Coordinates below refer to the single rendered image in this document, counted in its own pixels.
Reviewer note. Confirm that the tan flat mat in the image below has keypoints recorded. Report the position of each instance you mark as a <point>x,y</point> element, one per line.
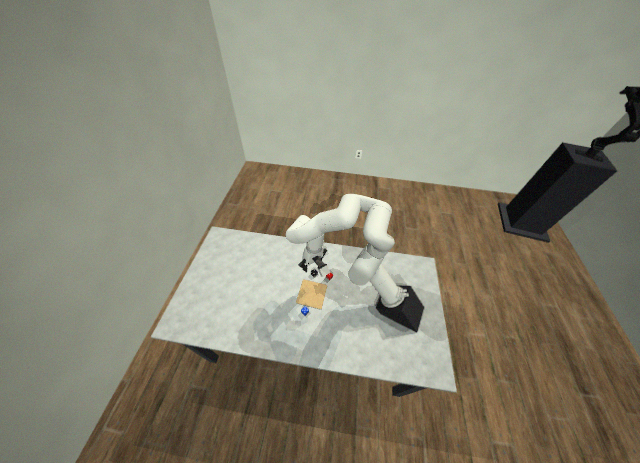
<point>311,294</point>

